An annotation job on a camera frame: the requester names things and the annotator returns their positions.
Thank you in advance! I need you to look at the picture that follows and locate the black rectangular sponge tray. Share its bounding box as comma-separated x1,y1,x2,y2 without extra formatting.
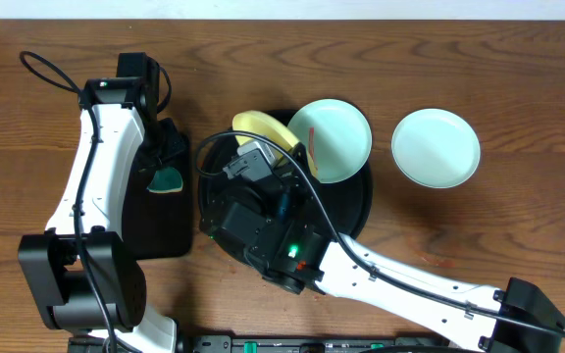
122,138,194,260

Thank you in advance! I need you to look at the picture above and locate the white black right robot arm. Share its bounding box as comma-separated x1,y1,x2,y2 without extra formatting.
198,162,565,352

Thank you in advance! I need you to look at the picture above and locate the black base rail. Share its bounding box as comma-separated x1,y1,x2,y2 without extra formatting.
68,334,450,353

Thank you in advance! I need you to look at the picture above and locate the light green plate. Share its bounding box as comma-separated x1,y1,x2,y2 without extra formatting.
287,99,372,183

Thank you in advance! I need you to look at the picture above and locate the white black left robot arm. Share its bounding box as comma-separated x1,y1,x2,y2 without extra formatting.
18,77,180,352

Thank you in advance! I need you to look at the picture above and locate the light blue plate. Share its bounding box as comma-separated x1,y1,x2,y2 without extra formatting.
391,108,481,188

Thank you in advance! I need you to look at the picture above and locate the yellow plate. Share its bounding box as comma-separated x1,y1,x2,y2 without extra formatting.
232,110,299,167

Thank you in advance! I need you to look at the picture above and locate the green scrubbing sponge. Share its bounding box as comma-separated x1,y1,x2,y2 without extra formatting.
147,166,183,194

